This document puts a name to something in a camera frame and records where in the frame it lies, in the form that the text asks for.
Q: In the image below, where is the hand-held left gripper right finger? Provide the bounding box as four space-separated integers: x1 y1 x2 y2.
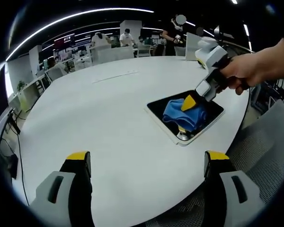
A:
203 150 270 227

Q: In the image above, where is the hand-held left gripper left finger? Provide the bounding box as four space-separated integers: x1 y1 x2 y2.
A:
29 150 94 227

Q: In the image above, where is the blue cleaning cloth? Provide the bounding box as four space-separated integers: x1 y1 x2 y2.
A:
162 99 209 132

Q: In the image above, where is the person's right hand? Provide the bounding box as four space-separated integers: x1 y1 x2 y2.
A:
221 51 264 96

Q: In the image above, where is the white partition board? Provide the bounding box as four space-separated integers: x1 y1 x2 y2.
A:
185 32 204 61

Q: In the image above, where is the black power adapter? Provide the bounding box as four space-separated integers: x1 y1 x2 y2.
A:
8 153 19 180

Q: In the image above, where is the grey mesh office chair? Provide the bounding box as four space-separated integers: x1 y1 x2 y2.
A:
144 99 284 227

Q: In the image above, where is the white slatted chair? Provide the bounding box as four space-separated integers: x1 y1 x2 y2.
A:
137 44 152 58

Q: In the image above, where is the white desk divider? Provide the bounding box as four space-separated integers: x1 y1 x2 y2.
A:
91 46 134 65

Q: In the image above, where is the white shelf unit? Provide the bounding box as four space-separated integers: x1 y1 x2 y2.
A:
8 75 47 112

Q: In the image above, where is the long ceiling light strip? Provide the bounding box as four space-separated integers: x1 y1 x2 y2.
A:
6 8 155 61

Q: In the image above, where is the black cable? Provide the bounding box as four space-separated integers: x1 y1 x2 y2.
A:
15 132 30 206

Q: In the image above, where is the red wall screen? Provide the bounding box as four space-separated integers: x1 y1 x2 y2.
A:
53 35 75 48

